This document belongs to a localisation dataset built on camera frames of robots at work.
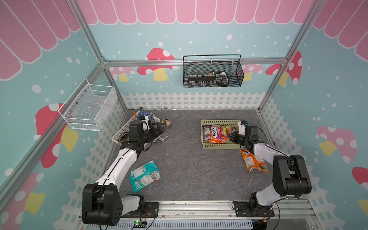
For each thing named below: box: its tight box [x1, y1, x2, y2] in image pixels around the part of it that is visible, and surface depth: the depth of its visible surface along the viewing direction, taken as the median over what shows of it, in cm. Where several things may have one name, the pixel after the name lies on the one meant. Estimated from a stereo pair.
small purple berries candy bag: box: [202, 125, 211, 141], surface depth 102 cm
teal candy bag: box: [129, 159, 162, 194], surface depth 86 cm
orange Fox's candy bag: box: [208, 126, 228, 144], surface depth 97 cm
